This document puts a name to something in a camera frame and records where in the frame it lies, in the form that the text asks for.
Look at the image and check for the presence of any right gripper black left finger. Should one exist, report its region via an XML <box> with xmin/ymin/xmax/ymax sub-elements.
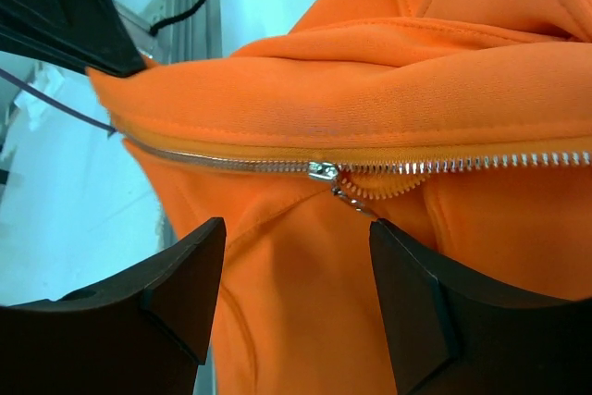
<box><xmin>1</xmin><ymin>217</ymin><xmax>226</xmax><ymax>394</ymax></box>

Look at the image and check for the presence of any aluminium extrusion rail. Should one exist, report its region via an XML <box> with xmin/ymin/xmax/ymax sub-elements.
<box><xmin>114</xmin><ymin>0</ymin><xmax>221</xmax><ymax>63</ymax></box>

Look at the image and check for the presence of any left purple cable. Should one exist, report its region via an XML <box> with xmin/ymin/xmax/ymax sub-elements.
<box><xmin>0</xmin><ymin>68</ymin><xmax>117</xmax><ymax>136</ymax></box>

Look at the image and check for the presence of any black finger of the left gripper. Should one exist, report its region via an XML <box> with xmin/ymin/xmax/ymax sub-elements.
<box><xmin>1</xmin><ymin>0</ymin><xmax>145</xmax><ymax>77</ymax></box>

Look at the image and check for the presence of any orange zip jacket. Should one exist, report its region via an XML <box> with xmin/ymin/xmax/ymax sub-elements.
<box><xmin>88</xmin><ymin>0</ymin><xmax>591</xmax><ymax>394</ymax></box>

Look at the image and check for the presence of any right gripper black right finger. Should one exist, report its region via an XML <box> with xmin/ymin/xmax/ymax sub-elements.
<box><xmin>369</xmin><ymin>219</ymin><xmax>591</xmax><ymax>394</ymax></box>

